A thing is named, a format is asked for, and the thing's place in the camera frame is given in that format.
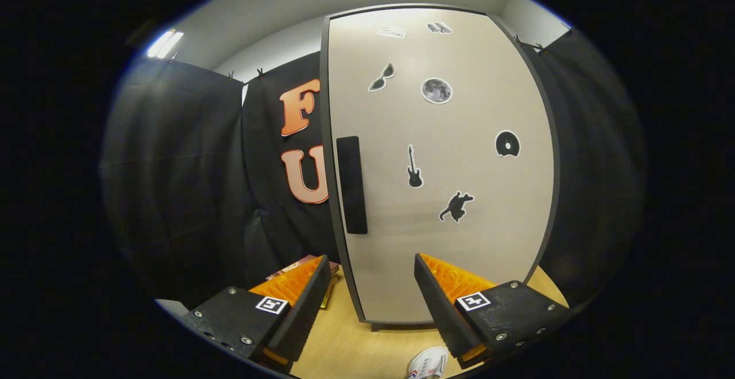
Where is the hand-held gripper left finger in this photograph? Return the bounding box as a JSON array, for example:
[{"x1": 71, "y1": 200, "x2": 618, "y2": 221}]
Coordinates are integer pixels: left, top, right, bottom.
[{"x1": 183, "y1": 256, "x2": 332, "y2": 373}]

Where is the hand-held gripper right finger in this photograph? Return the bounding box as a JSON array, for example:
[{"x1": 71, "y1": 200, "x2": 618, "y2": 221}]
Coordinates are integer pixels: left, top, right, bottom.
[{"x1": 415, "y1": 253, "x2": 571, "y2": 370}]

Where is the white canvas shoe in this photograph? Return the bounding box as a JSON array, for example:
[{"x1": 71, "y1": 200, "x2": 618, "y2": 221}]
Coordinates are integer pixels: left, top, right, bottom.
[{"x1": 408, "y1": 346, "x2": 450, "y2": 379}]

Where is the grey shoe cabinet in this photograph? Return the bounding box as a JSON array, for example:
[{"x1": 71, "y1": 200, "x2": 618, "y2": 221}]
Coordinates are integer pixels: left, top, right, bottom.
[{"x1": 319, "y1": 3, "x2": 562, "y2": 332}]

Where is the yellow book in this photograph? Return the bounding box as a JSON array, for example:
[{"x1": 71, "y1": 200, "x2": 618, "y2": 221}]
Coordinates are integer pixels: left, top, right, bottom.
[{"x1": 320, "y1": 276, "x2": 339, "y2": 310}]

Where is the brown cover book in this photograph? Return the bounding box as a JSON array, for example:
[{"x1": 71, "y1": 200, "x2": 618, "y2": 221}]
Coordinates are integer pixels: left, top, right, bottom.
[{"x1": 265, "y1": 254, "x2": 339, "y2": 281}]

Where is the black backdrop cloth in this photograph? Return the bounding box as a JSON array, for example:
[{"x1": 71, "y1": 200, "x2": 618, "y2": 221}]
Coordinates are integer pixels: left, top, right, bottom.
[{"x1": 100, "y1": 23, "x2": 647, "y2": 311}]

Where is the narrow ceiling light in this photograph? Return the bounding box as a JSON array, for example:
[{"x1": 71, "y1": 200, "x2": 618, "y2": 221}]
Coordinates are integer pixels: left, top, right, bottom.
[{"x1": 146, "y1": 30, "x2": 184, "y2": 59}]

